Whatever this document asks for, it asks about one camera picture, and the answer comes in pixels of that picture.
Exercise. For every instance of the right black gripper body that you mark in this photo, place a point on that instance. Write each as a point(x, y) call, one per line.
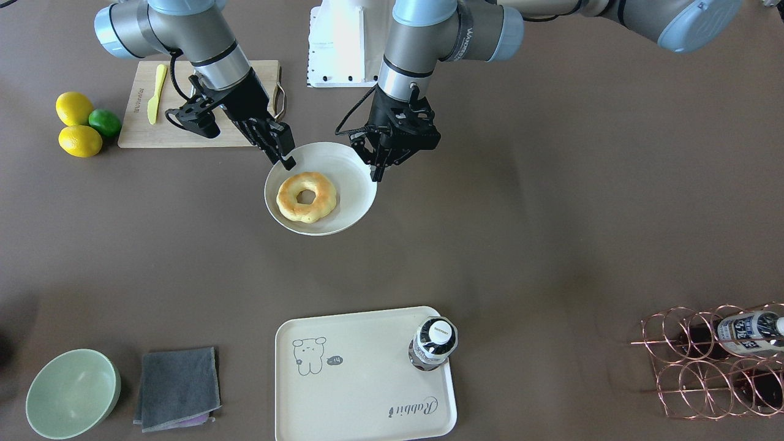
point(246, 98)

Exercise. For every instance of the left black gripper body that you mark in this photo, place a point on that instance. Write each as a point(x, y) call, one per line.
point(378, 158)

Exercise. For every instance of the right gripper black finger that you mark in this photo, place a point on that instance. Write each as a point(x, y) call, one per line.
point(280, 154)

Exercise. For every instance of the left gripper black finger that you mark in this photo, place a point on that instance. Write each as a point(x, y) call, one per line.
point(377, 171)

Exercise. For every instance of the glazed donut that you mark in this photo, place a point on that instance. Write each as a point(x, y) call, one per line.
point(324, 202)

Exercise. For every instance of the white round plate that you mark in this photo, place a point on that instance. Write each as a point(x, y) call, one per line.
point(355, 190)

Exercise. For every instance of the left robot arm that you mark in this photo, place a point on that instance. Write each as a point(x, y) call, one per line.
point(423, 33)

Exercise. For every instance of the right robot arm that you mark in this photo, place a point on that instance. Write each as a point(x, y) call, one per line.
point(223, 77)

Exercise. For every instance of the cream rabbit tray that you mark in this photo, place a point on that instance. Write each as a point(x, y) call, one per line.
point(349, 377)

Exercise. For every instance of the wooden cutting board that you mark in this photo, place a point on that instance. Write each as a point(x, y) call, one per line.
point(137, 132)

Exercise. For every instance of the yellow plastic knife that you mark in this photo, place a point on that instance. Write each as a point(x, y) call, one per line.
point(152, 107)

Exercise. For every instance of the green lime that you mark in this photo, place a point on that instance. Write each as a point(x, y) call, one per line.
point(105, 122)

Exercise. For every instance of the lower yellow lemon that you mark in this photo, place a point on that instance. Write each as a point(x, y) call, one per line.
point(80, 141)

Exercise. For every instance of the yellow lemon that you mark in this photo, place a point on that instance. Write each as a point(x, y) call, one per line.
point(73, 108)
point(80, 141)

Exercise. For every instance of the upper yellow lemon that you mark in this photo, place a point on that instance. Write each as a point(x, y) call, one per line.
point(73, 108)

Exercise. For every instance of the grey folded cloth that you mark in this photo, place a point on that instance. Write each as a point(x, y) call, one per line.
point(178, 389)

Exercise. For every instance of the green ceramic bowl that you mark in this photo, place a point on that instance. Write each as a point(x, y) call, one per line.
point(72, 393)

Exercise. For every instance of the tea bottle in rack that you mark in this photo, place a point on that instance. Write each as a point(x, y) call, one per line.
point(756, 333)

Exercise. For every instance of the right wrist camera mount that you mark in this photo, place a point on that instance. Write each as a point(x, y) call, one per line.
point(196, 115)

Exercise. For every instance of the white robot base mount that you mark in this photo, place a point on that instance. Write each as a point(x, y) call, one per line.
point(347, 42)

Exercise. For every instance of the copper wire bottle rack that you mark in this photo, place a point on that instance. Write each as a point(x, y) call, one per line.
point(697, 379)

